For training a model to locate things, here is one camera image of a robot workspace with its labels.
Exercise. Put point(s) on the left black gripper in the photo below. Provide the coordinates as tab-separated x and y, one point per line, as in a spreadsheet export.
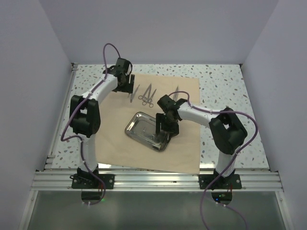
128	87

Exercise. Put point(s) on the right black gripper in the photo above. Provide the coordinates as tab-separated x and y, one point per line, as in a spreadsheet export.
173	130

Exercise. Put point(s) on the steel instrument tray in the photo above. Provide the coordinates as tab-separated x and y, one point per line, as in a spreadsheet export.
142	128

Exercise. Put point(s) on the small steel scissors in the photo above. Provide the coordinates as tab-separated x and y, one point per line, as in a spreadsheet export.
148	99

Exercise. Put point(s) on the beige cloth wrap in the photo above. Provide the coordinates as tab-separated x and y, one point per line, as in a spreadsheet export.
114	147

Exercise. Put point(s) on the steel tweezers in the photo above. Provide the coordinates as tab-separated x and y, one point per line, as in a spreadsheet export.
177	89

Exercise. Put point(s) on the steel surgical scissors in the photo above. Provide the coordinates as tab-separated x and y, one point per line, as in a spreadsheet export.
146	92

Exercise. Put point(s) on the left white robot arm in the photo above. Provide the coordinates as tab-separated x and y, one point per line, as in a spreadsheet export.
85	119

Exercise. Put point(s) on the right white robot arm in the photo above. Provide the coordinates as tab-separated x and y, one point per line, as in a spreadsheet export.
226	129

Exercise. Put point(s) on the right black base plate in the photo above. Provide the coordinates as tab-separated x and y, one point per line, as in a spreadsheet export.
219	182

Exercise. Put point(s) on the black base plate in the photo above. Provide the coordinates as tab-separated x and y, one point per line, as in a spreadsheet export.
92	183
219	182

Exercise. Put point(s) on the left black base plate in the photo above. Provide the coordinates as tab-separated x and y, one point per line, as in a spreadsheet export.
92	183

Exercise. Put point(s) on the aluminium mounting rail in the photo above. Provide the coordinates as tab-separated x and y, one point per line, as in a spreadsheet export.
123	179

